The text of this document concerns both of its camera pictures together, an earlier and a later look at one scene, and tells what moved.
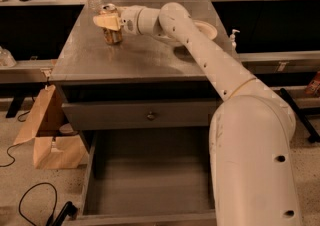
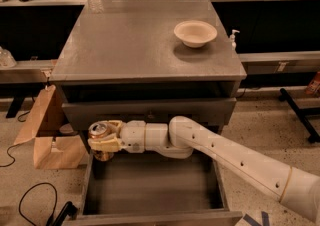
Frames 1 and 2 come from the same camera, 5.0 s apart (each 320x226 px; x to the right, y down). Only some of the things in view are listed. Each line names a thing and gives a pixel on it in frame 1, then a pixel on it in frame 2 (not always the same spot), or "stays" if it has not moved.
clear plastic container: (6, 58) stays
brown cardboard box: (55, 143) stays
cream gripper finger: (110, 21) to (109, 144)
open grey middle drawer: (156, 177) stays
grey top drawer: (141, 113) stays
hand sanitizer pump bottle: (233, 43) stays
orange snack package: (314, 87) stays
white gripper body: (128, 20) to (132, 135)
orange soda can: (113, 37) to (98, 129)
